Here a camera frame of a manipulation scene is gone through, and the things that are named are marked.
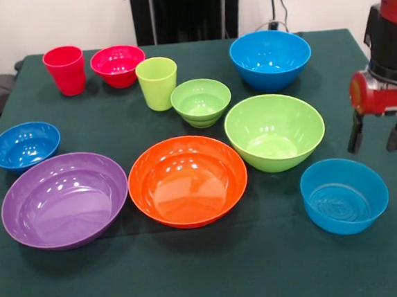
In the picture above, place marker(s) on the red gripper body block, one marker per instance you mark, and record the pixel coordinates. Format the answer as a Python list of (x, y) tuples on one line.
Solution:
[(385, 101)]

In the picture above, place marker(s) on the light blue ribbed bowl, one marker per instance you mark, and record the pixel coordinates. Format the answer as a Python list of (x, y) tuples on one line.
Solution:
[(344, 201)]

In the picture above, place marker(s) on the large green bowl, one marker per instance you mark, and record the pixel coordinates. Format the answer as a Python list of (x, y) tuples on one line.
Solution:
[(274, 138)]

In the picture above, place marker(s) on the green cup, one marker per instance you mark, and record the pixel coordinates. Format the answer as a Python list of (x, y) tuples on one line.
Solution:
[(156, 89)]

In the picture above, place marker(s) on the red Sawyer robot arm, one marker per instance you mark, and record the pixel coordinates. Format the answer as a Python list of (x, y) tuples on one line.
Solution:
[(391, 44)]

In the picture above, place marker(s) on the large blue bowl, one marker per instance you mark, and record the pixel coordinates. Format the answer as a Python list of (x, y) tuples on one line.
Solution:
[(271, 62)]

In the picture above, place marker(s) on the small green bowl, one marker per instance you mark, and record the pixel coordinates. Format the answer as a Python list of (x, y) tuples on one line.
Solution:
[(201, 103)]

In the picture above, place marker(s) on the orange bowl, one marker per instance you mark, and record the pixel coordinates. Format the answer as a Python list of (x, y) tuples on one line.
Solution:
[(188, 191)]

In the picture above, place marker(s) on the dark green tablecloth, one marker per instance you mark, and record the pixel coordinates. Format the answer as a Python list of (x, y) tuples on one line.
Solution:
[(209, 276)]

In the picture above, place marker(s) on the pink bowl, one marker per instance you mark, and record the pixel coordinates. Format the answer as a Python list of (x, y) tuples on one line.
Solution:
[(118, 67)]

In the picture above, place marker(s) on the pink cup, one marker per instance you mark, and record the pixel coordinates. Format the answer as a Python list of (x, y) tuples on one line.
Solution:
[(66, 73)]

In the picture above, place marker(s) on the purple bowl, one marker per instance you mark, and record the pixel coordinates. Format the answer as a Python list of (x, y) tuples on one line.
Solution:
[(64, 209)]

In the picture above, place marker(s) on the small dark blue bowl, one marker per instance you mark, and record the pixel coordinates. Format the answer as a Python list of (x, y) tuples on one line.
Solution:
[(24, 148)]

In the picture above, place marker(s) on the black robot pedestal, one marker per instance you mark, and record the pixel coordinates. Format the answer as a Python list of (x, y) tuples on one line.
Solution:
[(186, 14)]

